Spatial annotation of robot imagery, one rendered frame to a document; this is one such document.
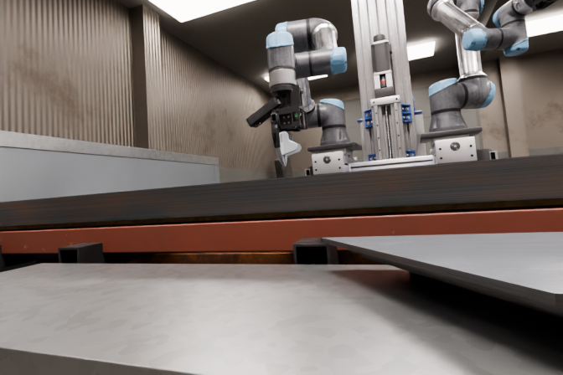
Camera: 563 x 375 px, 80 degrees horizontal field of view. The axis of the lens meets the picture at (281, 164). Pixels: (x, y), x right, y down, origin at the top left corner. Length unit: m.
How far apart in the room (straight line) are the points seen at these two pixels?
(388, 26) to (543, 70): 7.19
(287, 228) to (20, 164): 0.79
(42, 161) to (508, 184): 1.08
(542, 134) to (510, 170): 8.19
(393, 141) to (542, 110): 7.19
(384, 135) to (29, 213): 1.40
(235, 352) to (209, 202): 0.36
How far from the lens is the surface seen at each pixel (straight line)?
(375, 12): 1.94
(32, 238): 0.88
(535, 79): 8.87
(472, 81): 1.68
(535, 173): 0.51
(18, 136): 1.12
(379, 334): 0.25
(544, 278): 0.24
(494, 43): 1.46
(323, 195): 0.50
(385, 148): 1.70
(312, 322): 0.27
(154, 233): 0.64
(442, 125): 1.55
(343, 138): 1.61
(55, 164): 1.16
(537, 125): 8.69
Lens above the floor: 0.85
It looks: 4 degrees up
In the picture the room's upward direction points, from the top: 4 degrees counter-clockwise
